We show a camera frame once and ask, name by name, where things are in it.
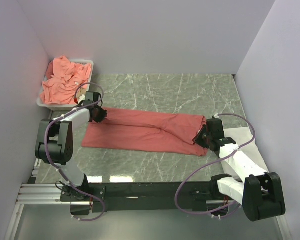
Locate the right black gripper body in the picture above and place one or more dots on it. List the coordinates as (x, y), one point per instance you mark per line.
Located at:
(203, 138)

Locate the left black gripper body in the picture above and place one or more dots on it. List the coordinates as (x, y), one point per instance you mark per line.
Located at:
(101, 113)

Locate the red t-shirt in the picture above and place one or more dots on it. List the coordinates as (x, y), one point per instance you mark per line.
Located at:
(147, 131)

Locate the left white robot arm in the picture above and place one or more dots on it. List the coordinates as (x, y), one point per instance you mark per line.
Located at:
(55, 140)

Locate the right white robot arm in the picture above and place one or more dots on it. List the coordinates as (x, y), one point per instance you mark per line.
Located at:
(258, 191)

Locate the white plastic laundry basket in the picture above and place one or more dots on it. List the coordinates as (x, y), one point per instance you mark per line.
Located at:
(48, 105)

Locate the salmon pink t-shirt pile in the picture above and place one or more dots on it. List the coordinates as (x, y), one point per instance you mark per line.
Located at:
(60, 82)

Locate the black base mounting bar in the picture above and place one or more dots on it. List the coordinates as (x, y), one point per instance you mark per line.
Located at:
(197, 196)

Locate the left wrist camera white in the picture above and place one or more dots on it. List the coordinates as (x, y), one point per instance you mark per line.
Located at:
(80, 98)

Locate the aluminium rail frame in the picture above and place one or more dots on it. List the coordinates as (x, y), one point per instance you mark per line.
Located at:
(48, 194)

